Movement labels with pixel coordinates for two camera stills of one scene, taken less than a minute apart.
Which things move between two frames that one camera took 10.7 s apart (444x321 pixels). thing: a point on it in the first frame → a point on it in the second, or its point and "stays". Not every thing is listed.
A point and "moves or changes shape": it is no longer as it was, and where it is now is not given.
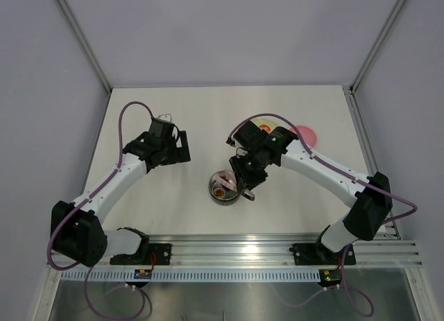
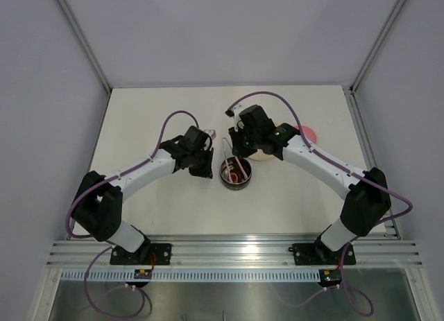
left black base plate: x=157 y=254 stays
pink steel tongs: x=227 y=179 → x=241 y=167
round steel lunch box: x=223 y=188 moves or changes shape
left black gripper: x=181 y=152 → x=207 y=171
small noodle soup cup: x=218 y=193 moves or changes shape
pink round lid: x=308 y=134 stays
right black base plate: x=320 y=254 stays
